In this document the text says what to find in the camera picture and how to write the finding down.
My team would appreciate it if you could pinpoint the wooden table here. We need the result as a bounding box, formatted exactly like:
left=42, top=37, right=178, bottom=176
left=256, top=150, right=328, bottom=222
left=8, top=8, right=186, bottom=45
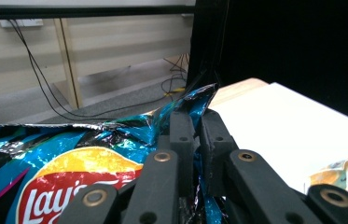
left=207, top=77, right=271, bottom=110

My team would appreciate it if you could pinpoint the black horizontal bar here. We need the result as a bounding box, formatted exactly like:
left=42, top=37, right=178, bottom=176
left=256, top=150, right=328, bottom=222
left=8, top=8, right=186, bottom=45
left=0, top=4, right=196, bottom=21

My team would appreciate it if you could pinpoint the black curtain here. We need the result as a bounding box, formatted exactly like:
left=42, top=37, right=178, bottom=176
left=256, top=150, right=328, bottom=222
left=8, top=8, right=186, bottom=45
left=186, top=0, right=348, bottom=128

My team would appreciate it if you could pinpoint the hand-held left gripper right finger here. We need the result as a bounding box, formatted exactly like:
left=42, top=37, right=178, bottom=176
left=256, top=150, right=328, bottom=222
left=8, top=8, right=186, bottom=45
left=199, top=108, right=240, bottom=198

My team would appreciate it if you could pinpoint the blue snack packet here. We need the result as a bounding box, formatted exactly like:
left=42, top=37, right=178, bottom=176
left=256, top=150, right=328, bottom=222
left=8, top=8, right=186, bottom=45
left=0, top=82, right=228, bottom=224

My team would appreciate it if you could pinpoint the yellow and teal cloth bag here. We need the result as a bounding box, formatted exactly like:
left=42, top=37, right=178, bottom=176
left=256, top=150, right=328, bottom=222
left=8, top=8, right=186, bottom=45
left=309, top=145, right=348, bottom=210

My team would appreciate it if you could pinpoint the beige wooden cabinet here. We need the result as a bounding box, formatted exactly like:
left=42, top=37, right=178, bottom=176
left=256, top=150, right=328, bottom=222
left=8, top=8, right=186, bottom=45
left=0, top=0, right=196, bottom=110

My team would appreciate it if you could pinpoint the black floor cable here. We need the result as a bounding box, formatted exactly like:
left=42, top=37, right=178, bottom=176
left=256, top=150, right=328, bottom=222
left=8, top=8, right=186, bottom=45
left=7, top=20, right=175, bottom=122
left=12, top=20, right=182, bottom=119

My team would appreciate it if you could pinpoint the white power strip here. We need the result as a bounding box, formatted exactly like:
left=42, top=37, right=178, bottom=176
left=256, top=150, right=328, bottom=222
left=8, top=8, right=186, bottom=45
left=0, top=19, right=45, bottom=29

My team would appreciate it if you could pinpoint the coiled black cable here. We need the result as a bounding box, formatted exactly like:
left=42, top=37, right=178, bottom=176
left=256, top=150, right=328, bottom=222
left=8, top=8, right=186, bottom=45
left=160, top=53, right=192, bottom=96

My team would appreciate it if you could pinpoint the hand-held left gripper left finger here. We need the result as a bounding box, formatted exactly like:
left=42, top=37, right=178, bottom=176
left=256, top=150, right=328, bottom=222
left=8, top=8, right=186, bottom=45
left=157, top=110, right=196, bottom=198

